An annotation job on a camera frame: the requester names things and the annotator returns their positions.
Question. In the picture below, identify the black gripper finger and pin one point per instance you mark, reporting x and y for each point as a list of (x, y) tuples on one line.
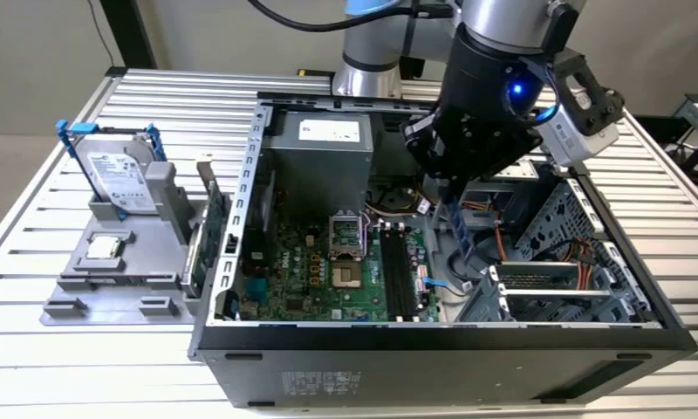
[(428, 148), (500, 155)]

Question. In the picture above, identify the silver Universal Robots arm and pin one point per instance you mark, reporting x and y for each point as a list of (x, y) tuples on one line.
[(500, 22)]

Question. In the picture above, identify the black RAM slot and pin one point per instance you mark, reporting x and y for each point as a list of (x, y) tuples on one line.
[(402, 270), (395, 270), (410, 270), (388, 270)]

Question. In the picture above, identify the grey metal drive cage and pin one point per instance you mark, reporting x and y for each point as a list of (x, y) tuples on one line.
[(524, 172)]

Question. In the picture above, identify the black cooling fan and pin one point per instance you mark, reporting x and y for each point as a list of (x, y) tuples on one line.
[(396, 201)]

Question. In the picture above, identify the grey power supply unit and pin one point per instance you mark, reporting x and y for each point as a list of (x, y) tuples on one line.
[(320, 174)]

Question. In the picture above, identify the small yellow black block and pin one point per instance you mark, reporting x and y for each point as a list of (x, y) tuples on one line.
[(302, 72)]

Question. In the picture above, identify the CPU socket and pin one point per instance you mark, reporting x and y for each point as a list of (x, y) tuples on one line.
[(350, 275)]

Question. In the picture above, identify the grey disk bay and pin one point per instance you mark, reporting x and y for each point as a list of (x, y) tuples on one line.
[(559, 292)]

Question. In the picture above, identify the green motherboard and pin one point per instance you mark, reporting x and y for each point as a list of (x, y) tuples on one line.
[(303, 288)]

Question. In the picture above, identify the green graphics card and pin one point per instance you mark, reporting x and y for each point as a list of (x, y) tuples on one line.
[(210, 244)]

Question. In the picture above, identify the black PC case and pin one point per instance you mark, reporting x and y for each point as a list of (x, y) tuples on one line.
[(443, 375)]

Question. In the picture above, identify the grey parts rack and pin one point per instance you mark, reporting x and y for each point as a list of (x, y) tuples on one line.
[(151, 244)]

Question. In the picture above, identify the silver hard disk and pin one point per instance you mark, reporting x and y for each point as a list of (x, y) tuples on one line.
[(114, 174)]

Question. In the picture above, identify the blue disk carrier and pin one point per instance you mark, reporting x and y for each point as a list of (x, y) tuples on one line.
[(84, 129)]

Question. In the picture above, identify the silver CPU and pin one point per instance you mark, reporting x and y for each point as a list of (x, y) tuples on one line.
[(104, 249)]

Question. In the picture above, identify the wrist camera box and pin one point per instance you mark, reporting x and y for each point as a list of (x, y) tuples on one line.
[(576, 139)]

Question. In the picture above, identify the black post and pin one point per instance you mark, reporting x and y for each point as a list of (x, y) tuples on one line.
[(128, 35)]

